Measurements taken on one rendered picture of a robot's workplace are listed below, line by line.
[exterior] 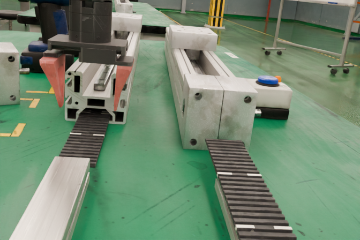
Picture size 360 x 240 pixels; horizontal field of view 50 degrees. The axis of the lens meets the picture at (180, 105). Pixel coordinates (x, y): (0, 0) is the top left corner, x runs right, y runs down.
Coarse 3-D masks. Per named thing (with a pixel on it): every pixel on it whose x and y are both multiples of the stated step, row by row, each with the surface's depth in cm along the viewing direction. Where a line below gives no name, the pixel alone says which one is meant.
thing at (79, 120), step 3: (78, 120) 63; (81, 120) 63; (84, 120) 63; (87, 120) 63; (90, 120) 63; (93, 120) 64; (96, 120) 64; (99, 120) 64; (102, 120) 64; (105, 120) 64; (108, 120) 64; (96, 123) 63; (99, 123) 63; (102, 123) 63; (105, 123) 63
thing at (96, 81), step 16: (112, 32) 113; (128, 48) 88; (80, 64) 67; (96, 64) 79; (80, 80) 63; (96, 80) 69; (112, 80) 63; (128, 80) 64; (80, 96) 63; (96, 96) 64; (112, 96) 64; (128, 96) 70; (112, 112) 65
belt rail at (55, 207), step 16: (64, 160) 44; (80, 160) 44; (48, 176) 40; (64, 176) 41; (80, 176) 41; (48, 192) 37; (64, 192) 38; (80, 192) 39; (32, 208) 35; (48, 208) 35; (64, 208) 35; (80, 208) 40; (32, 224) 32; (48, 224) 33; (64, 224) 33
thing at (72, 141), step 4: (68, 140) 56; (72, 140) 56; (76, 140) 56; (80, 140) 56; (84, 140) 56; (88, 140) 56; (92, 140) 56; (96, 140) 56; (100, 140) 57; (72, 144) 55; (76, 144) 55; (80, 144) 55; (84, 144) 55; (88, 144) 55; (92, 144) 55; (96, 144) 55; (100, 144) 55
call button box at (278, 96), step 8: (248, 80) 79; (256, 80) 78; (256, 88) 74; (264, 88) 74; (272, 88) 74; (280, 88) 75; (288, 88) 75; (264, 96) 74; (272, 96) 74; (280, 96) 74; (288, 96) 74; (256, 104) 74; (264, 104) 75; (272, 104) 75; (280, 104) 75; (288, 104) 75; (264, 112) 75; (272, 112) 75; (280, 112) 75; (288, 112) 76
